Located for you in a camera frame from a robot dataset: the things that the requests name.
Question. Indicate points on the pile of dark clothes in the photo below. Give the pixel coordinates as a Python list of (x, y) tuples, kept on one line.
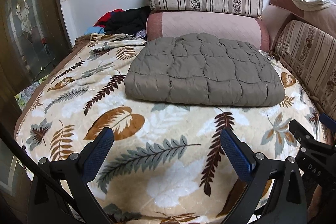
[(130, 22)]

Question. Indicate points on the leaf pattern beige blanket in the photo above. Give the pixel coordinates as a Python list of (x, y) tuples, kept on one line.
[(165, 164)]

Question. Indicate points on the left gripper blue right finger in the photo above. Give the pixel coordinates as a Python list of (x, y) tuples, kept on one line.
[(255, 172)]

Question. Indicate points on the dark wooden glass door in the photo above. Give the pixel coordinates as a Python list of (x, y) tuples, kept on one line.
[(34, 40)]

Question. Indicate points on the pink bolster cushion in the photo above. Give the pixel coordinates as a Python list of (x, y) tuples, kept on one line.
[(227, 26)]

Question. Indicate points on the olive quilted hooded jacket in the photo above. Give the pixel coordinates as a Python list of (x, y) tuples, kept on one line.
[(201, 69)]

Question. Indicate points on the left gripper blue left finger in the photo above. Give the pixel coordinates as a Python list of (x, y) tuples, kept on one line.
[(81, 169)]

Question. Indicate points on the striped floral side cushion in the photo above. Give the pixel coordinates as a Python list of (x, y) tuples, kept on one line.
[(310, 54)]

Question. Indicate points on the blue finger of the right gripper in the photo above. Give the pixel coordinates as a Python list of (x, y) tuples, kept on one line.
[(328, 122), (300, 133)]

